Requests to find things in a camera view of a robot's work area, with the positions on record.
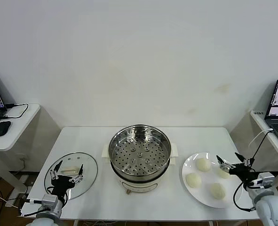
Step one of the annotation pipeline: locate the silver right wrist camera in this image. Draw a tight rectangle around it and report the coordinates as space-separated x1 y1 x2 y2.
254 172 275 189

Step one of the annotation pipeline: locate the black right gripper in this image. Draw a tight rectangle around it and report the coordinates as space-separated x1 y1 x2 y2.
215 152 260 187

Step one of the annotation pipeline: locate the black cable with inline block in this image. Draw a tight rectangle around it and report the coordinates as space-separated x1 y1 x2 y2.
248 130 275 165

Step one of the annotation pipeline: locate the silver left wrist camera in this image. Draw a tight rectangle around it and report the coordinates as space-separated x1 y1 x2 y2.
42 194 59 210

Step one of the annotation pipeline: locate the white steamed baozi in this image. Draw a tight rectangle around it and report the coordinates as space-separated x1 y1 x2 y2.
196 158 212 172
216 168 232 179
210 183 226 200
185 172 202 189

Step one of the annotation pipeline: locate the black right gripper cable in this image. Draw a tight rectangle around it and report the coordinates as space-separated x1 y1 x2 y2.
232 180 256 210

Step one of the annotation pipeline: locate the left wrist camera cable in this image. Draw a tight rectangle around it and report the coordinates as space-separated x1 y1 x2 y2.
17 198 47 218

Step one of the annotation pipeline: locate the white laptop cable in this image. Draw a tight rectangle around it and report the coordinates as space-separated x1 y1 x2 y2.
248 128 275 148

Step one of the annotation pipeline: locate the glass lid with beige handle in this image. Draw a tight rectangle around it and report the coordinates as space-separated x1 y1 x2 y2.
44 152 99 201

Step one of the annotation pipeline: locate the white side table with mouse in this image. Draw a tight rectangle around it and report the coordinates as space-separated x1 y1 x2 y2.
0 103 62 196

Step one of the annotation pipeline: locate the black computer mouse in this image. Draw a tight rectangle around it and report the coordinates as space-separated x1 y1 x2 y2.
0 120 12 137

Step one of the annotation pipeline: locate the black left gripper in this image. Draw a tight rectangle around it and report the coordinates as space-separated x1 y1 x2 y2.
49 160 85 195

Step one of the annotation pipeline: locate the black laptop charger cable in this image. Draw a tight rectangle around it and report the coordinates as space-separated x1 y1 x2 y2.
2 103 29 120

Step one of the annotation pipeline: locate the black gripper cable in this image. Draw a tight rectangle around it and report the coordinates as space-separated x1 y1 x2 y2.
46 185 69 205
232 180 256 210

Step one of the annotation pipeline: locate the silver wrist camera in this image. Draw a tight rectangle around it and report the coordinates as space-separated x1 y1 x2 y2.
42 194 59 210
254 172 275 189

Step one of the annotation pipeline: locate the round white plate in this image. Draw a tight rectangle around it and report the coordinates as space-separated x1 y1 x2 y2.
182 152 244 209

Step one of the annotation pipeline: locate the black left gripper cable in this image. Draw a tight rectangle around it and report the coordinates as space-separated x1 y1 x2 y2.
46 185 69 205

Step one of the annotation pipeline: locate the perforated stainless steamer basket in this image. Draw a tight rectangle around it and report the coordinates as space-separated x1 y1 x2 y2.
108 124 173 176

